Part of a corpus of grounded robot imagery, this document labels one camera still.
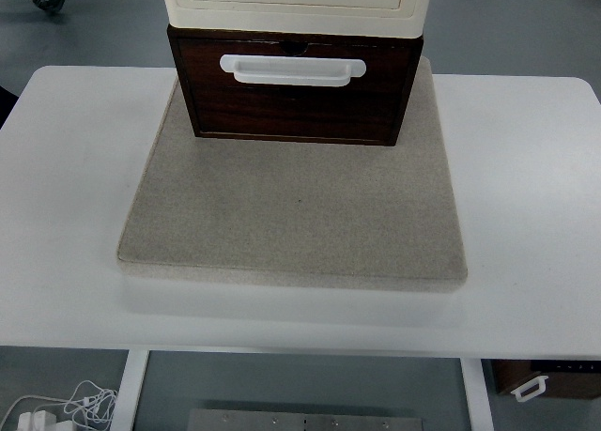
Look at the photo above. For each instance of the brown wooden box on floor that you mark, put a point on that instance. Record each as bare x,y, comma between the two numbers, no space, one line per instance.
566,379

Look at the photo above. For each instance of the white table leg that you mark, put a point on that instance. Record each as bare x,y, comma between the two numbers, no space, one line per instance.
130,390
476,394

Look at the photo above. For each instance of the grey felt pad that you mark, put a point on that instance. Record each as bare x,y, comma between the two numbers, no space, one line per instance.
299,214

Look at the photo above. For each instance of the white drawer handle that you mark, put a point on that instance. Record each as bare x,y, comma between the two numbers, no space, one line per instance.
295,71

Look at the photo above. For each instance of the grey metal plate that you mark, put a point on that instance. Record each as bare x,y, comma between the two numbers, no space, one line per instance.
229,419

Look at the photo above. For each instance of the white handle on floor box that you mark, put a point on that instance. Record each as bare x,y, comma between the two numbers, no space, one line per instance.
530,389

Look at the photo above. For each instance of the white table leg right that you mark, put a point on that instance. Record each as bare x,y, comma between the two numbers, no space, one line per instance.
476,394

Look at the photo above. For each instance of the white power adapter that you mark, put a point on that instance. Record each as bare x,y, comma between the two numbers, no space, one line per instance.
41,420

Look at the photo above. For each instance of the white table leg left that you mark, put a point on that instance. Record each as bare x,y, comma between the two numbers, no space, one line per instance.
130,390

